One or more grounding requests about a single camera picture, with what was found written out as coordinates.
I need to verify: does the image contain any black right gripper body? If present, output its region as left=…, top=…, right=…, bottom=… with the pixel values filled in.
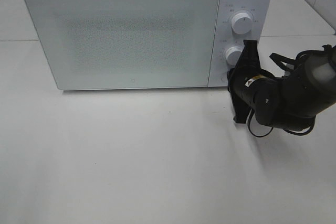
left=228, top=67, right=278, bottom=112

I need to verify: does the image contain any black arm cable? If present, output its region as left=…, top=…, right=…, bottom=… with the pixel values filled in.
left=246, top=111, right=316, bottom=138

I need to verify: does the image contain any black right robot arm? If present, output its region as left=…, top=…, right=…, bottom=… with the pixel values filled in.
left=228, top=40, right=335, bottom=136

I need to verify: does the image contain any white upper power knob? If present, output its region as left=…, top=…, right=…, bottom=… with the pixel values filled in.
left=230, top=10, right=253, bottom=35

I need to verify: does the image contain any white timer knob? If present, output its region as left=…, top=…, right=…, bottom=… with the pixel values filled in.
left=224, top=46, right=243, bottom=66

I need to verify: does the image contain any round white door button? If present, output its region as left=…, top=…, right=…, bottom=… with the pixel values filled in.
left=221, top=72, right=228, bottom=86

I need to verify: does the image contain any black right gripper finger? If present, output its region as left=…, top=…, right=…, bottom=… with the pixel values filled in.
left=230, top=92, right=252, bottom=124
left=236, top=40, right=260, bottom=69

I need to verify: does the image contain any white microwave door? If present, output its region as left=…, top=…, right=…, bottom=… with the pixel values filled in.
left=25, top=0, right=218, bottom=90

